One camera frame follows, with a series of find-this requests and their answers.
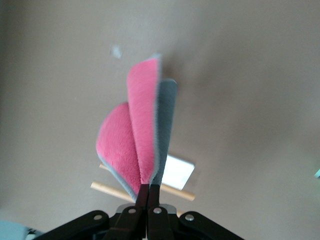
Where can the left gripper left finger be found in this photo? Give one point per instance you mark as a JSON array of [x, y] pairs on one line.
[[130, 225]]

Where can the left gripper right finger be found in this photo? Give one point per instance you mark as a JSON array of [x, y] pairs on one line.
[[160, 225]]

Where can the pink and grey cloth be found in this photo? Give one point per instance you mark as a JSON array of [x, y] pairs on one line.
[[142, 112]]

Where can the white rectangular tray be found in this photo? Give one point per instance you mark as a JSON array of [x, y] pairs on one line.
[[178, 172]]

